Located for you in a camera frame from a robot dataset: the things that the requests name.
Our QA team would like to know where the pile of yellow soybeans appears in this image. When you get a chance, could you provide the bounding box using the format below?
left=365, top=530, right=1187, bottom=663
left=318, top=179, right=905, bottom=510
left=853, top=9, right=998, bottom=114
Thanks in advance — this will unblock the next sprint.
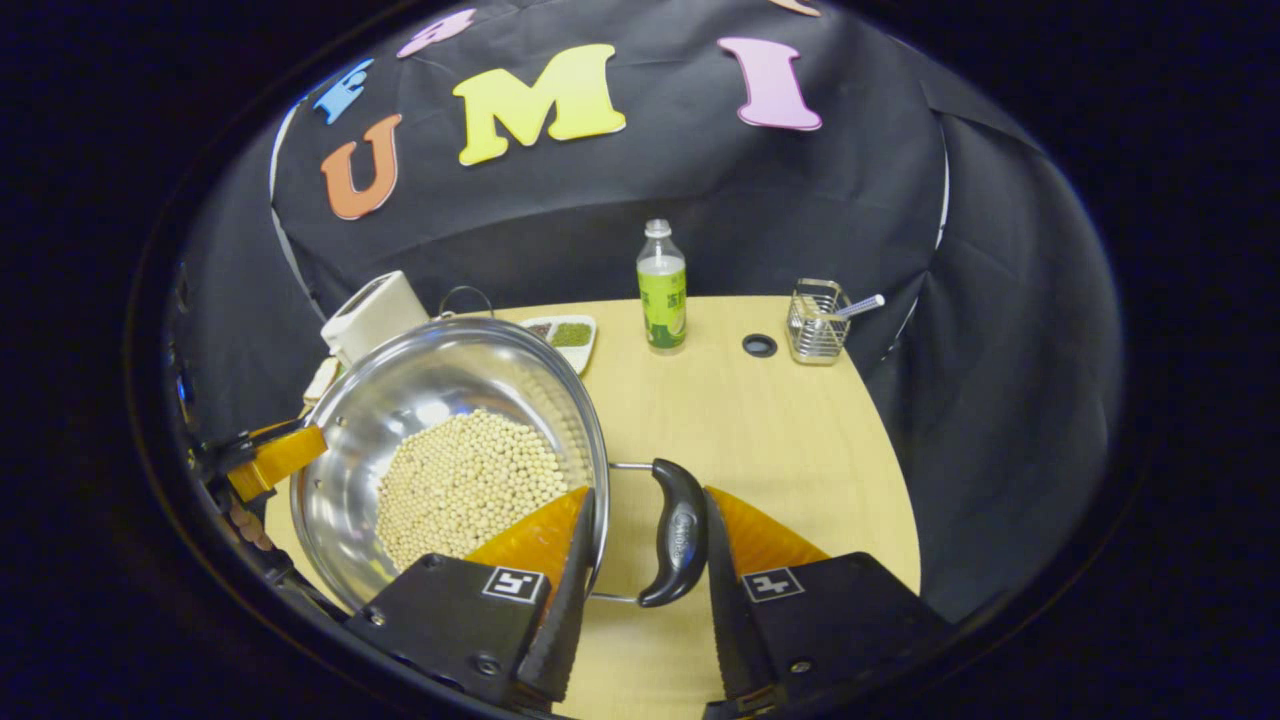
left=375, top=408, right=569, bottom=573

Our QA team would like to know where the white divided bean dish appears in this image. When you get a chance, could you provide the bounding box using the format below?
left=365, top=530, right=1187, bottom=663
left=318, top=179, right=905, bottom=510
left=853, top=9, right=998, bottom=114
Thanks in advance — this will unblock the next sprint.
left=520, top=314, right=599, bottom=376

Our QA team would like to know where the white toaster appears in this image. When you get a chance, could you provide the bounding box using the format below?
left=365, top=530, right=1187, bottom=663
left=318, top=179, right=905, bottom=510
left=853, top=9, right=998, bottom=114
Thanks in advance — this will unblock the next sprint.
left=320, top=270, right=431, bottom=366

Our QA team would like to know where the steel pot with black handle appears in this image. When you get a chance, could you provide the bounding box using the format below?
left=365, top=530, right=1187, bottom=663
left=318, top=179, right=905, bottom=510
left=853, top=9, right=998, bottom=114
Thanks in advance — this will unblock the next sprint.
left=290, top=316, right=711, bottom=613

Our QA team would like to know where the green label drink bottle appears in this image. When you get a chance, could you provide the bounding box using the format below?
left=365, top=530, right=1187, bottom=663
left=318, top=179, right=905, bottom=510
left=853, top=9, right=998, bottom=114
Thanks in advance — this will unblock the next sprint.
left=637, top=219, right=689, bottom=355

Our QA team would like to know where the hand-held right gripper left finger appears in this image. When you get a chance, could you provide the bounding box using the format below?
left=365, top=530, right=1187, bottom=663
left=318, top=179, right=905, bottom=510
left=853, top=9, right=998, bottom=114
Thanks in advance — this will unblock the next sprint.
left=345, top=486, right=599, bottom=713

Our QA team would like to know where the black backdrop cloth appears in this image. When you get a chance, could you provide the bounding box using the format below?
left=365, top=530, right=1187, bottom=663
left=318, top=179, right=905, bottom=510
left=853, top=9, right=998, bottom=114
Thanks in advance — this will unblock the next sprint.
left=165, top=0, right=1126, bottom=626

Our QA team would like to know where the black power cable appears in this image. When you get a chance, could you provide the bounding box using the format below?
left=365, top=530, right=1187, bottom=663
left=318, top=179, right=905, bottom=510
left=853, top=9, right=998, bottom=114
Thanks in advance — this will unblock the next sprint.
left=437, top=285, right=496, bottom=321

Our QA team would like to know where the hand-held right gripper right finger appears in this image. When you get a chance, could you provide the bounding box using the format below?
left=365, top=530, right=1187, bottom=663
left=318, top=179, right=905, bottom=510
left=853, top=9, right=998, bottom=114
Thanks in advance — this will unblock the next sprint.
left=702, top=486, right=951, bottom=720

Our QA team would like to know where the wire utensil holder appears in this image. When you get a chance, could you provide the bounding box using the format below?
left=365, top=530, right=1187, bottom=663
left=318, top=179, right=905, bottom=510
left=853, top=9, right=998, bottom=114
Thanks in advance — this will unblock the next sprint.
left=786, top=278, right=851, bottom=366

